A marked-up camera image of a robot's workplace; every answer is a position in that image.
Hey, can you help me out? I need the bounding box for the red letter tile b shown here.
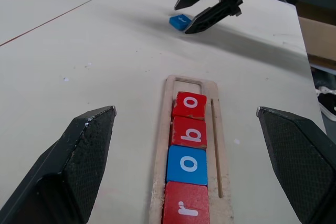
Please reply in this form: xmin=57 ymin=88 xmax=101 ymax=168
xmin=170 ymin=115 xmax=208 ymax=150

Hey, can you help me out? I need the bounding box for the wooden letter tray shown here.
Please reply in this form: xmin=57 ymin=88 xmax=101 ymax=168
xmin=149 ymin=74 xmax=235 ymax=224

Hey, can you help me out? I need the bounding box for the black sneaker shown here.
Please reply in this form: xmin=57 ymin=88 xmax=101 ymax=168
xmin=314 ymin=86 xmax=336 ymax=120

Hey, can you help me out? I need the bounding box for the red letter tile o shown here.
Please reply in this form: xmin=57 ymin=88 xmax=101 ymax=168
xmin=171 ymin=91 xmax=207 ymax=121

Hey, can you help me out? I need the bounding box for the blue letter tile o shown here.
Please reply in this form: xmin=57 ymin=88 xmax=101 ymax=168
xmin=165 ymin=145 xmax=209 ymax=186

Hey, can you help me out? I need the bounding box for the red letter tile r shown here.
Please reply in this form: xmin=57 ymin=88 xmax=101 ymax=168
xmin=162 ymin=180 xmax=211 ymax=224

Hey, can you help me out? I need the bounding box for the blue letter tile t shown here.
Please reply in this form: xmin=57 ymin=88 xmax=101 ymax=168
xmin=169 ymin=14 xmax=191 ymax=31

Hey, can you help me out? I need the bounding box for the brown cardboard box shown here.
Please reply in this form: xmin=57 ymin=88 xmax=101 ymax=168
xmin=298 ymin=16 xmax=336 ymax=68

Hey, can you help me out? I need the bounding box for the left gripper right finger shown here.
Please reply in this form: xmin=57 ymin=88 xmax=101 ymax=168
xmin=255 ymin=106 xmax=336 ymax=224

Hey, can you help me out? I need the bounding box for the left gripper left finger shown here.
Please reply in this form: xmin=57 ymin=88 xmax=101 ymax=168
xmin=0 ymin=105 xmax=117 ymax=224

